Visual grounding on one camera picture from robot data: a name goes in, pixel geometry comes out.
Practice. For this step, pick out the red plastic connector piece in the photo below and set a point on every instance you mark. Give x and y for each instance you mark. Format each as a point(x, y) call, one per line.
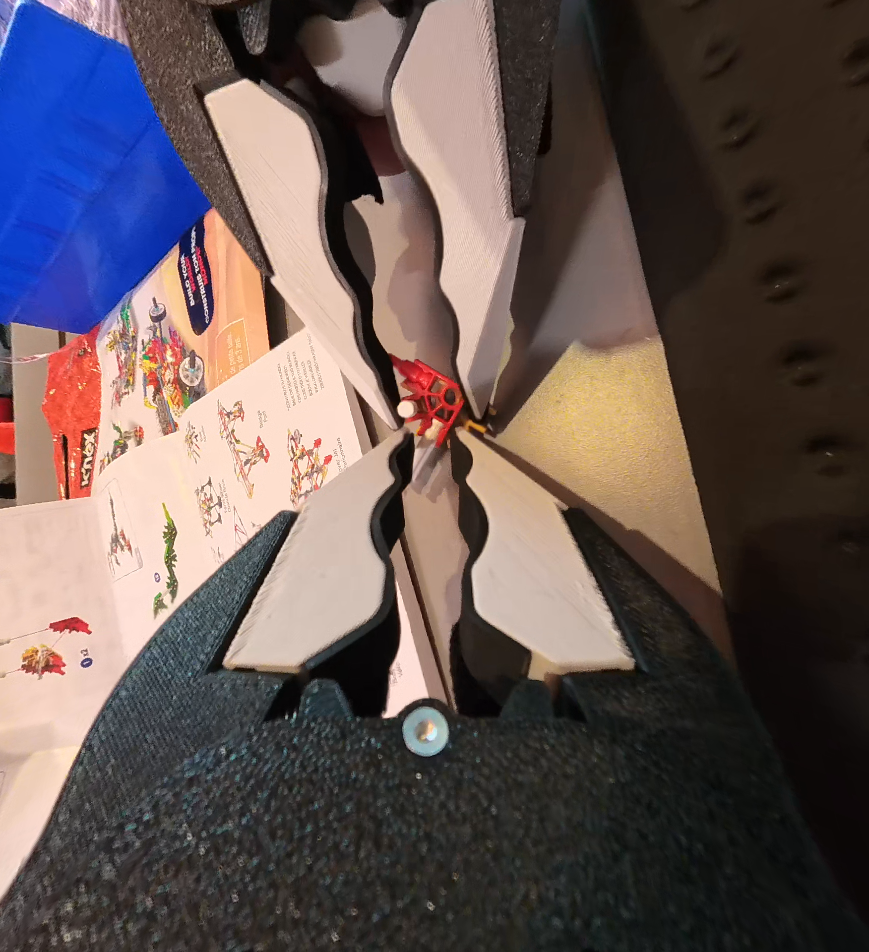
point(438, 394)

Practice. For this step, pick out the white printed instruction sheet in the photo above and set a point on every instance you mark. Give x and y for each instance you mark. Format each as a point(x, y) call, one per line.
point(47, 580)

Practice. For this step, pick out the orange and red toy bag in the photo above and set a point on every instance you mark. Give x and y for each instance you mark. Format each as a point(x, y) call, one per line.
point(233, 312)

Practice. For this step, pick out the blue plastic bin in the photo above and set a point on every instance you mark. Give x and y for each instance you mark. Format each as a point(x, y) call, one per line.
point(70, 186)

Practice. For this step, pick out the short red plastic rod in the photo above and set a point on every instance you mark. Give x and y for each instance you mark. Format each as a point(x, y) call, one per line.
point(405, 366)

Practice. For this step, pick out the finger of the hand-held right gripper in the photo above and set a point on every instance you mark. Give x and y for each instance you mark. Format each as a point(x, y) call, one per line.
point(457, 111)
point(271, 171)

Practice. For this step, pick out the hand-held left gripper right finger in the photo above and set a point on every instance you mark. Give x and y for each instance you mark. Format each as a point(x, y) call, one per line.
point(546, 580)

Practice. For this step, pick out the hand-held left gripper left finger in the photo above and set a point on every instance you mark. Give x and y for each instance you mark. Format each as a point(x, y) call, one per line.
point(323, 580)

